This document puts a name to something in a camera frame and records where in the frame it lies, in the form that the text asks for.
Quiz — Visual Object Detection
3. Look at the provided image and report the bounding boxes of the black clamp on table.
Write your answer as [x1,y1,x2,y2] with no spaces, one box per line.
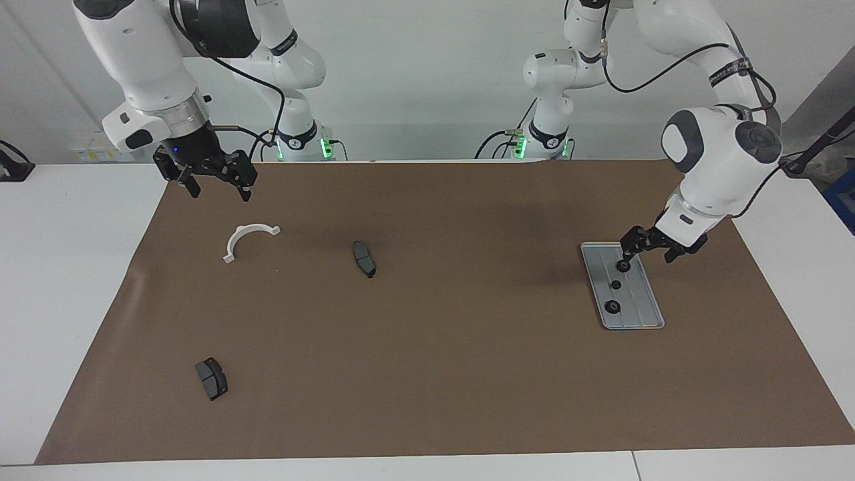
[0,140,35,182]

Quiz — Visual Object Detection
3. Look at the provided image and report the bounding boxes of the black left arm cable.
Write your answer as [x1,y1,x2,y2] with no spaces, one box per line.
[598,13,802,221]

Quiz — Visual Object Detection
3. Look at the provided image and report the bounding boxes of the silver metal tray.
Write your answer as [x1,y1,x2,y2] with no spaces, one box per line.
[580,242,666,331]

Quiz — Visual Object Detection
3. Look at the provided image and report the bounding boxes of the blue box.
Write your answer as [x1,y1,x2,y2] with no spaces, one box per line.
[823,170,855,234]

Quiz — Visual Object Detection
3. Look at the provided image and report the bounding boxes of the black base cable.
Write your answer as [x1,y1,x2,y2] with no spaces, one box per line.
[476,99,538,160]

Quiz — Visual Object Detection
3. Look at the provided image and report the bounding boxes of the dark grey brake pad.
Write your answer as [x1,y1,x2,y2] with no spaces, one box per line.
[352,240,377,279]
[195,357,229,402]

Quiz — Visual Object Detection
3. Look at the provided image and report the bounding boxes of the white socket with yellow labels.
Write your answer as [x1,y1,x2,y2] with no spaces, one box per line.
[70,131,134,163]

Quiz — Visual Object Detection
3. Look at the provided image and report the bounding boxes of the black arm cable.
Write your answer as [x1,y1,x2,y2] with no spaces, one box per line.
[170,0,288,161]
[598,13,802,221]

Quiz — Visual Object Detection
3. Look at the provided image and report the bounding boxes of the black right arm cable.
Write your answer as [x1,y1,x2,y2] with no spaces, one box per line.
[170,0,288,161]

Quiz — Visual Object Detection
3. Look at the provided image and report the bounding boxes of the white curved plastic bracket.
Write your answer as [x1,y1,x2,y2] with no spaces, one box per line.
[222,223,282,265]

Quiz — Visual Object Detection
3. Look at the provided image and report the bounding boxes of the brown paper table mat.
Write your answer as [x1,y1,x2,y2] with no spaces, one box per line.
[35,159,855,465]

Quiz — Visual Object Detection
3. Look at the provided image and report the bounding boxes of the black stand pole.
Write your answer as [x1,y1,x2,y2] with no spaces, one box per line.
[778,107,855,176]

